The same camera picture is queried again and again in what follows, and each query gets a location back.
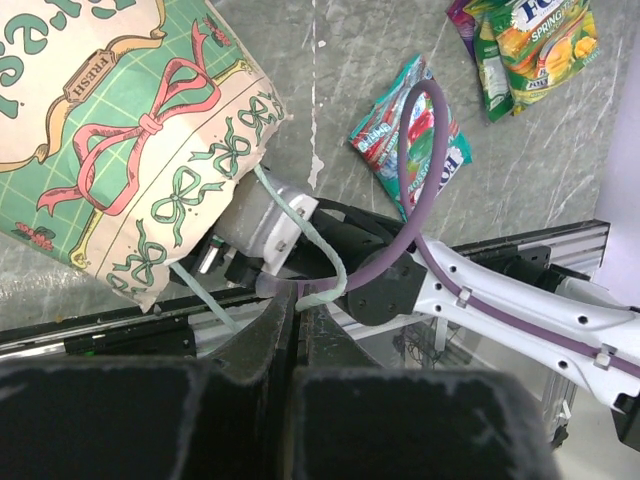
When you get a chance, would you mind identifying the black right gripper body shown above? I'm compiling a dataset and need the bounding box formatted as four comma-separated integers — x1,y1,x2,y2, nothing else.
184,237,295,289

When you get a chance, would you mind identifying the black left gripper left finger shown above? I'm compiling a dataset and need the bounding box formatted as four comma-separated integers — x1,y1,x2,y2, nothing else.
1,290,295,479

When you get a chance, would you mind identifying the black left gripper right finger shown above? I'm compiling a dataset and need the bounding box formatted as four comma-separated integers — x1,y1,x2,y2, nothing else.
294,307,561,479

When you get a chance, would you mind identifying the green printed paper bag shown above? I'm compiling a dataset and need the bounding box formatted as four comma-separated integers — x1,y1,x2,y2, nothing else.
1,1,289,311

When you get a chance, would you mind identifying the green Fox's candy packet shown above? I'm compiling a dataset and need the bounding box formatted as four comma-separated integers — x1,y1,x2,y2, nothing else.
464,1,514,123

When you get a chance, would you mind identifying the purple Fox's candy packet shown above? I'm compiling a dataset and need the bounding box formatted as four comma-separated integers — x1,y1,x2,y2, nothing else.
446,0,476,61

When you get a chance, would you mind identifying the yellow green Fox's packet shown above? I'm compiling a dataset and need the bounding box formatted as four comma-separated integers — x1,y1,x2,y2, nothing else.
488,0,600,115

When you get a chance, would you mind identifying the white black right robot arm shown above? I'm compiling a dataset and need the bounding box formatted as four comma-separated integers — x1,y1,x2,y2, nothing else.
200,199,639,448

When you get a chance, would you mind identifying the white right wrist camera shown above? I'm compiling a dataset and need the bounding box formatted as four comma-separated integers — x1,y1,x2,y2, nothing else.
213,171,302,275

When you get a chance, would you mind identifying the aluminium mounting rail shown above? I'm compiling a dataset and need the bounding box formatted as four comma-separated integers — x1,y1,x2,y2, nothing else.
0,219,612,451

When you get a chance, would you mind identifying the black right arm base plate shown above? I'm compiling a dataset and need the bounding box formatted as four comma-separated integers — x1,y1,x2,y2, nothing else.
495,246,590,293

